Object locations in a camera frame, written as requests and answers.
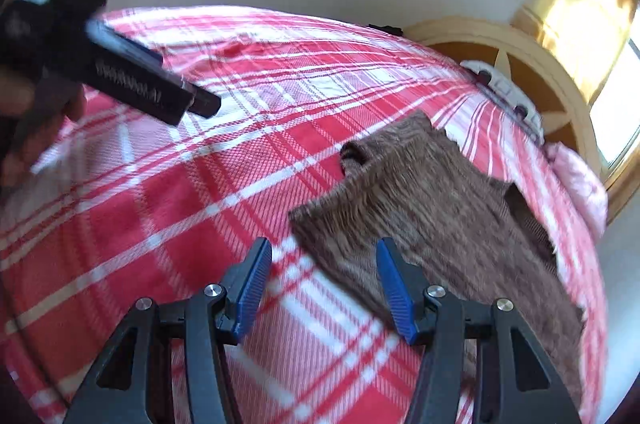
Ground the brown knitted sweater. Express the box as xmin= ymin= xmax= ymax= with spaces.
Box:
xmin=288 ymin=111 xmax=584 ymax=402

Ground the person's left hand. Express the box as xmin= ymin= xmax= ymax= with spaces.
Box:
xmin=1 ymin=66 xmax=86 ymax=190

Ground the red white plaid bedsheet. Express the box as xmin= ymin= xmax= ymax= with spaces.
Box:
xmin=1 ymin=6 xmax=606 ymax=423

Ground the pink pillow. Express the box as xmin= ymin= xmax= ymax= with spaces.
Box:
xmin=544 ymin=142 xmax=608 ymax=244

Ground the white patterned pillow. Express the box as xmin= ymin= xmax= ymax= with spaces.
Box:
xmin=460 ymin=60 xmax=544 ymax=147

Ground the wooden arched headboard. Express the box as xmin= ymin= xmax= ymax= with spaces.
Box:
xmin=404 ymin=17 xmax=602 ymax=176

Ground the small black object bedside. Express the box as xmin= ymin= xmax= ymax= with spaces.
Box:
xmin=369 ymin=24 xmax=404 ymax=37

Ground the yellow curtain behind headboard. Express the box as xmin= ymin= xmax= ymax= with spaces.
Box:
xmin=512 ymin=0 xmax=639 ymax=218

